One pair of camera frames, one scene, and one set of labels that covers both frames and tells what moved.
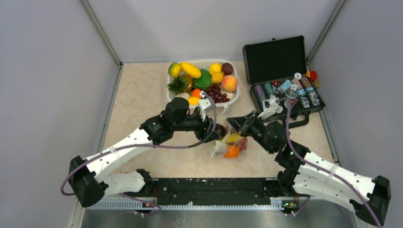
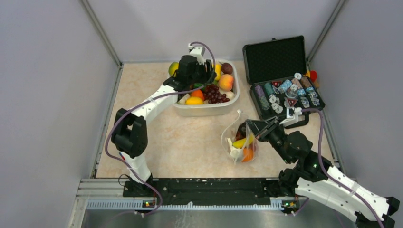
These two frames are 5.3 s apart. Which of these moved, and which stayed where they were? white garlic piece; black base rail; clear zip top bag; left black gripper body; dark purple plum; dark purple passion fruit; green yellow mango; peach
Moved: left black gripper body; peach; clear zip top bag; dark purple plum; white garlic piece
Stayed: black base rail; dark purple passion fruit; green yellow mango
